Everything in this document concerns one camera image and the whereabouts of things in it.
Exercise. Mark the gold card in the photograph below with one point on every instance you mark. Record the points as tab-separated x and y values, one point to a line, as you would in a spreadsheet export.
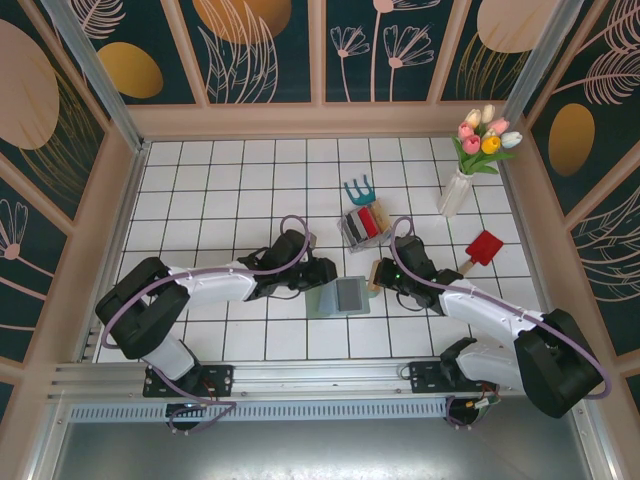
381	215
374	275

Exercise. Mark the black VIP card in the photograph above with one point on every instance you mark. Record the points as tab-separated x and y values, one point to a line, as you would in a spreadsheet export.
348	295

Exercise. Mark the green leather card holder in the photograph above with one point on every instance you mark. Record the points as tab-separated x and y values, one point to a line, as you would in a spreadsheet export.
362	300

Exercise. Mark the clear acrylic card box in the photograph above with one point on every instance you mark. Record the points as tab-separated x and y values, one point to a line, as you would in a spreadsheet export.
357	245

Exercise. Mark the red card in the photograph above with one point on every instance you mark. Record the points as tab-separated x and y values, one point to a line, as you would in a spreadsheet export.
370	222

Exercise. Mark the silver card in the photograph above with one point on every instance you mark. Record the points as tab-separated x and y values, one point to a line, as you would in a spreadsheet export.
350	228

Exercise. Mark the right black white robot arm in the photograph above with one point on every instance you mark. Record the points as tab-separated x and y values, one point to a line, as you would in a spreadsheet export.
555	360

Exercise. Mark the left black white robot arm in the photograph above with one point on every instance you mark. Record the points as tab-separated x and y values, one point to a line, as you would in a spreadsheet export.
150	310

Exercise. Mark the red garden shovel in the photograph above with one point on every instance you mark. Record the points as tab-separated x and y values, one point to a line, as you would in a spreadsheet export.
485	249

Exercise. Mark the white ribbed vase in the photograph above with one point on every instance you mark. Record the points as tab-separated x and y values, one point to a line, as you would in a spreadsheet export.
455	192

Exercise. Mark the artificial tulip bouquet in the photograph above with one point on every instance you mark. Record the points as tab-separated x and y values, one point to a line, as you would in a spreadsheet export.
482	142

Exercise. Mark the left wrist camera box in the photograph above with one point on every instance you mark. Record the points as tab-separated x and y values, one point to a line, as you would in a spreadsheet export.
312	241

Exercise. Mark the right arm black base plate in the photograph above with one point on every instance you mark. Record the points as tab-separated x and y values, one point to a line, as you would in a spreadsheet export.
425	376

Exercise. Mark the aluminium rail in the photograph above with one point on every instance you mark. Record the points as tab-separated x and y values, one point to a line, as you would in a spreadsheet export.
320	372

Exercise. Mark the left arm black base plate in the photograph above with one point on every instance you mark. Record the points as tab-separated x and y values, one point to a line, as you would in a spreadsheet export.
220	379

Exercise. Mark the aluminium frame post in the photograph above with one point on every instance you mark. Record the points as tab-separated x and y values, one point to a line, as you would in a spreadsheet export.
537	60
102	85

